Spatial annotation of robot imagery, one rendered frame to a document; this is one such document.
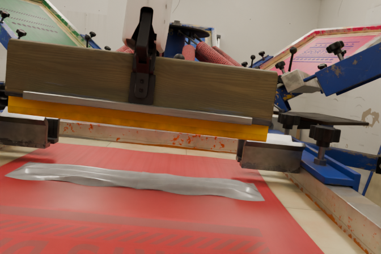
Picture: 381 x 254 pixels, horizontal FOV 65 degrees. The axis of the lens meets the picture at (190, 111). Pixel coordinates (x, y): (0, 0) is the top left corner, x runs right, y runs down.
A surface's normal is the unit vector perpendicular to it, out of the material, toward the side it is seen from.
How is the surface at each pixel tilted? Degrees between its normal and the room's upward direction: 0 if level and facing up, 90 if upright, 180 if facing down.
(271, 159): 90
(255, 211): 0
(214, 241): 0
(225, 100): 89
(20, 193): 0
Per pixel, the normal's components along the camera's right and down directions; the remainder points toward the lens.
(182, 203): 0.11, -0.99
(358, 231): -0.99, -0.11
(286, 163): 0.03, 0.11
